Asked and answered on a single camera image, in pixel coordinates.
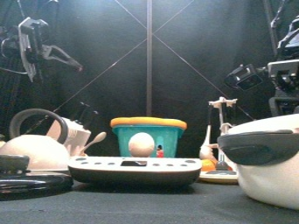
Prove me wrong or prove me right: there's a white utensil rack stand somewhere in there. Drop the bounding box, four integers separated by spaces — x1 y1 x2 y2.
198 96 239 186

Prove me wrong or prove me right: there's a beige hanging ladle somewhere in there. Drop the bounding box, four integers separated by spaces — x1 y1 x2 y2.
199 124 221 161

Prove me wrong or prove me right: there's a black-headed hanging utensil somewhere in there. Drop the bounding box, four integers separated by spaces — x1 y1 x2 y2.
214 116 233 172

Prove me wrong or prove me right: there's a white toy knife block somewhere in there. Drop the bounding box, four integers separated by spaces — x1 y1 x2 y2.
46 116 94 158

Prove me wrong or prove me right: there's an orange toy fruit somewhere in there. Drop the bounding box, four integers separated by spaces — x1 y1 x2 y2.
201 158 219 173

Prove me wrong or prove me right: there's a wooden spoon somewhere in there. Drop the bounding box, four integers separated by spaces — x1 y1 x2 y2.
79 130 109 156

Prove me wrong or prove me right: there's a teal basket with orange rim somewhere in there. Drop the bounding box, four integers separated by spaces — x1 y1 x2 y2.
109 116 190 159

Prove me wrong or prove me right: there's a wooden egg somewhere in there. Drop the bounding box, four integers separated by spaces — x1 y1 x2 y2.
127 131 157 158

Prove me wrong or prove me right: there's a black round pot lid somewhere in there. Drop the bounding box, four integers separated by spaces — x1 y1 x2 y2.
0 154 75 201

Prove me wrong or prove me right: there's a white and black toy appliance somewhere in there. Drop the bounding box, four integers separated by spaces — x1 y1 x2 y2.
67 156 203 188

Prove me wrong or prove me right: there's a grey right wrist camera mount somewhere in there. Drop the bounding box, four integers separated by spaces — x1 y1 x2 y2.
266 59 299 86

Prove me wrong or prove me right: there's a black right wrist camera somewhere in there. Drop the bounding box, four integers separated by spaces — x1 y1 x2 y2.
223 63 269 92

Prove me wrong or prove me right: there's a thin diagonal brace wire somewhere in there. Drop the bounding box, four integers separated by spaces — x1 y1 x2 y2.
52 0 197 114
114 0 258 122

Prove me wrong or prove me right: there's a black knife handle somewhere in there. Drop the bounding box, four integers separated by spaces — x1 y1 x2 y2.
74 101 90 121
83 108 101 126

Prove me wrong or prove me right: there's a vertical metal frame pole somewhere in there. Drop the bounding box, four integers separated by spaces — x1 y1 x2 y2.
145 0 155 117

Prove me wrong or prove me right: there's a white pot with black handle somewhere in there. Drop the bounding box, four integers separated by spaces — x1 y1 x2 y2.
217 113 299 212

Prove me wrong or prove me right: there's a white kettle with black handle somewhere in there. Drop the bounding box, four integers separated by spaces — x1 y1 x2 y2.
0 108 72 172

